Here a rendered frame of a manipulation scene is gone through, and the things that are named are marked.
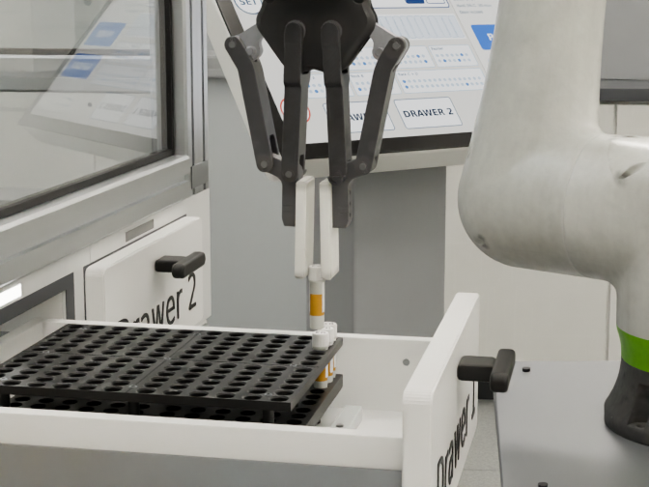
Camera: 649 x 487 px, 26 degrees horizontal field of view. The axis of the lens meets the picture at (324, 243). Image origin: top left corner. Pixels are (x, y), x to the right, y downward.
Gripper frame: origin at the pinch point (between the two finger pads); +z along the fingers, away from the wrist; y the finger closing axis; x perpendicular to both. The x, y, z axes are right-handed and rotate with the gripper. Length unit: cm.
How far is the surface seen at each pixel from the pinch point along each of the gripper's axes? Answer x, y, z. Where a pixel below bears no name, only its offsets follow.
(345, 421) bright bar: 0.4, 2.0, 14.5
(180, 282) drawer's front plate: 34.3, -21.2, 12.0
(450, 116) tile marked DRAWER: 86, 0, 0
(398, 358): 7.6, 4.8, 11.4
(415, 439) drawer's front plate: -18.3, 9.8, 9.3
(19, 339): 3.2, -24.5, 10.3
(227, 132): 156, -50, 10
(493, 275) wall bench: 288, -11, 62
